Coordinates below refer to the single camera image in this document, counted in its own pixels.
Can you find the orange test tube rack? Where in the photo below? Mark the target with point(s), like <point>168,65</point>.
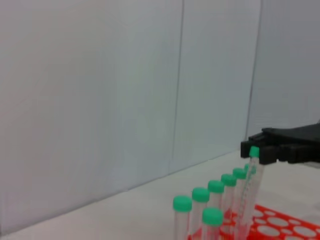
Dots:
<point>275,225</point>

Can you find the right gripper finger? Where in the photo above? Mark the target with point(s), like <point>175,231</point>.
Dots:
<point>246,147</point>
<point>272,153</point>

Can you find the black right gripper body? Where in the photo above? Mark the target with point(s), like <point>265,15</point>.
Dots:
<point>302,142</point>

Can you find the clear green-capped test tube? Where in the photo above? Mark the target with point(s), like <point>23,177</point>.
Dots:
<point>200,195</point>
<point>182,203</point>
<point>216,186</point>
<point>247,168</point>
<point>228,180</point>
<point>212,216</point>
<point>254,152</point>
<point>239,173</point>

